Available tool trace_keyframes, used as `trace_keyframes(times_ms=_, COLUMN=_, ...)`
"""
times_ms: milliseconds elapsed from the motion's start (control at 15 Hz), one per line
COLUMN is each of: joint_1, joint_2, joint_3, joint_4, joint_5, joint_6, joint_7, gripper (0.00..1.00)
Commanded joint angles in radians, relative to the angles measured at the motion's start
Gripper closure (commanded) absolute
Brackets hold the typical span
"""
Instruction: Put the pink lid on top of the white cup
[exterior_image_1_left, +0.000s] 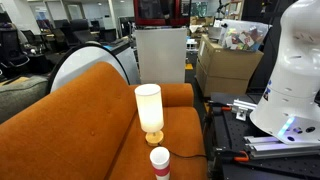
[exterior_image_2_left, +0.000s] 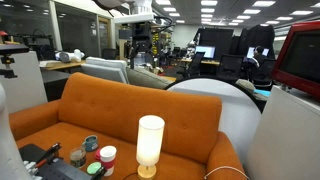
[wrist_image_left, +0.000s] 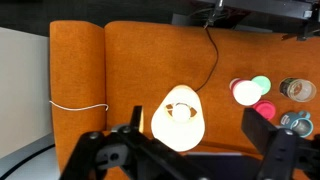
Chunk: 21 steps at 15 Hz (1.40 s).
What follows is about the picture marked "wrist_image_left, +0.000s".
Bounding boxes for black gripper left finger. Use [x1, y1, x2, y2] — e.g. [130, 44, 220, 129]
[59, 105, 208, 180]

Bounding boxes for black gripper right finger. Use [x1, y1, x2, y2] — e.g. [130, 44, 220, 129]
[241, 107, 320, 180]

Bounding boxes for pink cup lid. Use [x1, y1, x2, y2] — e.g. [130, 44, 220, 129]
[252, 99, 277, 121]

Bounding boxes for white cup with pink band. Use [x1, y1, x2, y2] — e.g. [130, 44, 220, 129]
[229, 78, 263, 107]

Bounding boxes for dark round can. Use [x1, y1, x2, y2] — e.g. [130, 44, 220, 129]
[279, 77, 317, 103]

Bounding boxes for white round table black rim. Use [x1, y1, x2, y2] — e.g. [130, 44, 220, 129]
[0, 133, 62, 180]

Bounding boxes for white shade table lamp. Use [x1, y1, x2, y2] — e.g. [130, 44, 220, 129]
[150, 84, 206, 153]

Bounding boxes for orange fabric sofa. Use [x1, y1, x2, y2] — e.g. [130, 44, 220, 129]
[49, 19, 320, 180]

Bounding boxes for white cabinet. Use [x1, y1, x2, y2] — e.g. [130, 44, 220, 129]
[0, 26, 54, 159]

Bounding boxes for black breadboard table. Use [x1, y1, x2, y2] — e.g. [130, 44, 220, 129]
[171, 0, 320, 42]

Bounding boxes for thin white cable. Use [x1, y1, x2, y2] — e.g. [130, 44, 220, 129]
[49, 100, 110, 112]

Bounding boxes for black lamp cable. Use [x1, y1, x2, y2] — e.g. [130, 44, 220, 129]
[194, 26, 220, 93]

